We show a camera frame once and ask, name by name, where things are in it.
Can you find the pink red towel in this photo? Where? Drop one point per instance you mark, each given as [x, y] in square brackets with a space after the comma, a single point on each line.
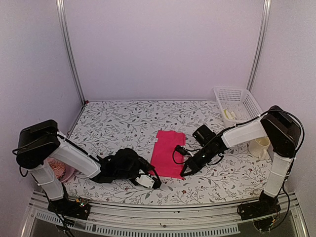
[162, 158]

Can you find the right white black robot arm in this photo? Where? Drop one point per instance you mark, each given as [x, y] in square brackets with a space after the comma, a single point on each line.
[276, 129]

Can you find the aluminium frame post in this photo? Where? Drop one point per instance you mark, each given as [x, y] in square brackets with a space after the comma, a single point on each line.
[67, 42]
[260, 43]

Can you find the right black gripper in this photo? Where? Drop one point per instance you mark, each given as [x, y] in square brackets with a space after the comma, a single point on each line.
[195, 167]

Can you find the floral patterned table mat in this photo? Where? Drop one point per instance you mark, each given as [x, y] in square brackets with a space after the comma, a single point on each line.
[105, 127]

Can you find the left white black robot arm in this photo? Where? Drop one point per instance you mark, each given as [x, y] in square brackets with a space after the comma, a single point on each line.
[41, 141]

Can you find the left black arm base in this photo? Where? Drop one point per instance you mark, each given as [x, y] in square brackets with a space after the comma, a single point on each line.
[69, 208]

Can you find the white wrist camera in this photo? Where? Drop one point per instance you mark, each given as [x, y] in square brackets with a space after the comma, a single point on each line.
[183, 151]
[148, 181]

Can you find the right aluminium frame post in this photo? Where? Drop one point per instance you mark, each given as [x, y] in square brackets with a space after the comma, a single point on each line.
[260, 43]

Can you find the white plastic mesh basket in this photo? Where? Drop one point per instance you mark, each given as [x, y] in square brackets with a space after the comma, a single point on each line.
[238, 100]

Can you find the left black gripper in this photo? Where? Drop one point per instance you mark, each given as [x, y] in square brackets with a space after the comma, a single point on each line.
[146, 167]

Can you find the cream ceramic mug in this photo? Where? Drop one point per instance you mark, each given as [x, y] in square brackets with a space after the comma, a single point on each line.
[259, 148]

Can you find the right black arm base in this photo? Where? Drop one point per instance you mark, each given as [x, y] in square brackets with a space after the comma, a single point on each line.
[266, 205]

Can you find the pink plastic bowl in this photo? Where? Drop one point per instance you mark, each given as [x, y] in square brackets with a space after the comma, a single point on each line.
[69, 173]

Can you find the green white patterned towel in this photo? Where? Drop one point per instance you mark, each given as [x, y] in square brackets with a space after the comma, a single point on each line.
[230, 115]

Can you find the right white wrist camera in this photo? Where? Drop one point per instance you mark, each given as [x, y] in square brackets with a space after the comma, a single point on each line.
[183, 151]

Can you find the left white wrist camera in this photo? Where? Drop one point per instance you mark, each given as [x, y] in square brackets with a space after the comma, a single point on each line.
[148, 181]

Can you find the aluminium front rail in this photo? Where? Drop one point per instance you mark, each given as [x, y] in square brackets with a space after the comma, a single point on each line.
[109, 219]

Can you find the left aluminium frame post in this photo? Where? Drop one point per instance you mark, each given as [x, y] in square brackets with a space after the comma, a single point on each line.
[67, 42]

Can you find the brown patterned cupcake liner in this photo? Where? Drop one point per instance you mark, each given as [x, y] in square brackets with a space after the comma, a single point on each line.
[58, 167]

